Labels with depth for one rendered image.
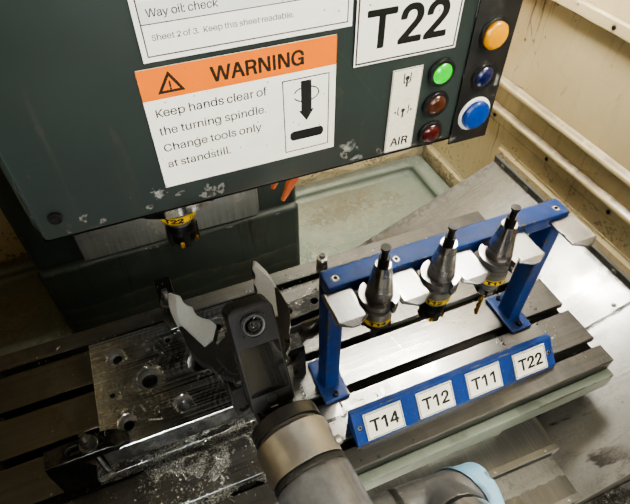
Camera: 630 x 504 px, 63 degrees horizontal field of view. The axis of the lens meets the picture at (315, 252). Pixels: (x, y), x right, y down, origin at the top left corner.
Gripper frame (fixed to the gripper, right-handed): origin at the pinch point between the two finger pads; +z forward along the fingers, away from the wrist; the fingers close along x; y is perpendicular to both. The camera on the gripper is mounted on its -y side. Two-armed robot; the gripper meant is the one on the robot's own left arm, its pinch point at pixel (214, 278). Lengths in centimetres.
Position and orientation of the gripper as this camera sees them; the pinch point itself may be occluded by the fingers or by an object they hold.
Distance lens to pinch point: 62.4
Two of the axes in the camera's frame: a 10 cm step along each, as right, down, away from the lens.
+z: -4.7, -6.7, 5.7
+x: 8.8, -3.5, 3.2
